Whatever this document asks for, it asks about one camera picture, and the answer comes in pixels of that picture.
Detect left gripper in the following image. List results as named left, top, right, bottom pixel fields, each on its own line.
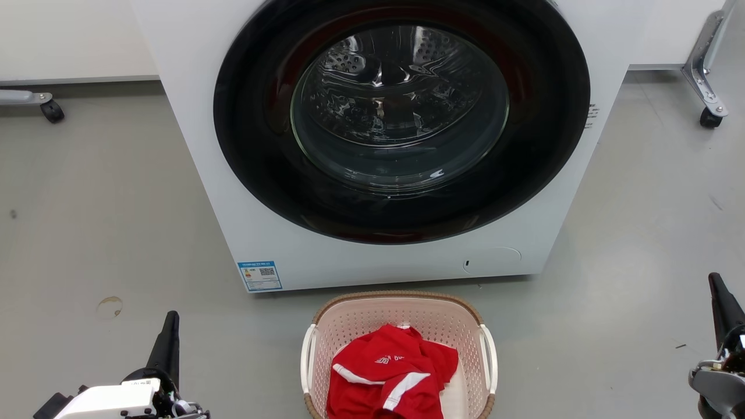
left=120, top=311, right=211, bottom=419

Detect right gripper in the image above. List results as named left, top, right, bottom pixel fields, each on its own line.
left=689, top=272, right=745, bottom=419

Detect pink laundry basket white handles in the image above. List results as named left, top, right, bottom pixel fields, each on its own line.
left=300, top=290, right=499, bottom=419

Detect blue energy label sticker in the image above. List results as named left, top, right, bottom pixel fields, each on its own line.
left=237, top=261, right=283, bottom=292

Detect white washing machine body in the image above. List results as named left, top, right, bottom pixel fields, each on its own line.
left=129, top=0, right=635, bottom=293

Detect red sports garment white stripes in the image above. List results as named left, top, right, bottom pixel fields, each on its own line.
left=326, top=324, right=459, bottom=419

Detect black round washing machine door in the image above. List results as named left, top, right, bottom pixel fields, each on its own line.
left=213, top=0, right=591, bottom=245

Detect white round filter cover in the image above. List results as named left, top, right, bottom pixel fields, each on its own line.
left=463, top=247, right=522, bottom=275

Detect steel washing machine drum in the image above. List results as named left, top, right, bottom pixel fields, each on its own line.
left=290, top=23, right=510, bottom=196

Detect grey metal frame leg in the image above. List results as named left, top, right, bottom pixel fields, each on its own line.
left=681, top=0, right=739, bottom=118
left=0, top=89, right=54, bottom=108

